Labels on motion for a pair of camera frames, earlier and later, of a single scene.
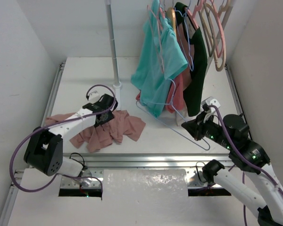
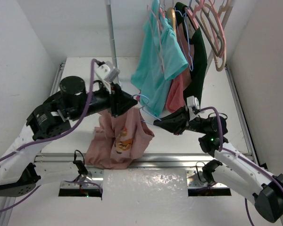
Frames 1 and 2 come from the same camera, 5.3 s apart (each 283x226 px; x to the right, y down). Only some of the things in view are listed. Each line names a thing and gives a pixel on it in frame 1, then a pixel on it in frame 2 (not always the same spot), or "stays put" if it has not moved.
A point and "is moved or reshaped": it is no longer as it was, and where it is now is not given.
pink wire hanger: [159, 37] stays put
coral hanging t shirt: [179, 84] stays put
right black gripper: [195, 126] -> [176, 123]
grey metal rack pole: [117, 85] stays put
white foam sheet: [147, 184] stays put
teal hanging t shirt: [161, 58] stays put
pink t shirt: [123, 125] is moved or reshaped
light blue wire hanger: [171, 104] -> [146, 112]
